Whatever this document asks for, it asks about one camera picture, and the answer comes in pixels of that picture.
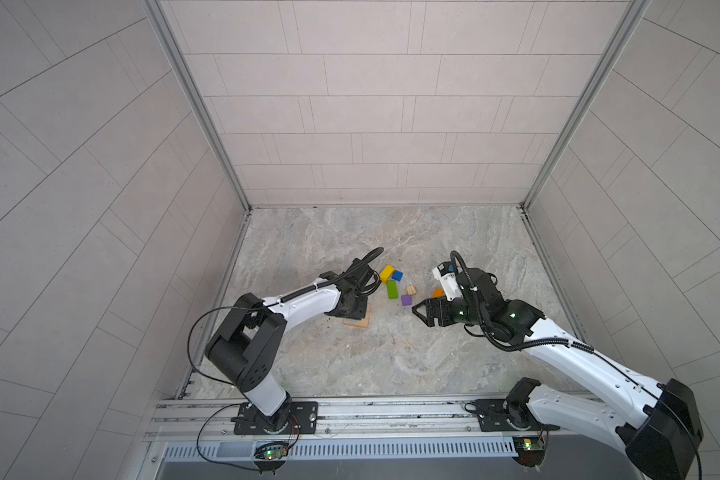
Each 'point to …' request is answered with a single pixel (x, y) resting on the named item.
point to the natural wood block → (359, 323)
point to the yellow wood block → (386, 273)
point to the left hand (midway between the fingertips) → (364, 307)
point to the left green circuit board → (271, 452)
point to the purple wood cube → (406, 299)
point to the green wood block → (393, 290)
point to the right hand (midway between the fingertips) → (422, 310)
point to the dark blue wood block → (397, 275)
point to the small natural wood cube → (411, 290)
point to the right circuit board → (530, 450)
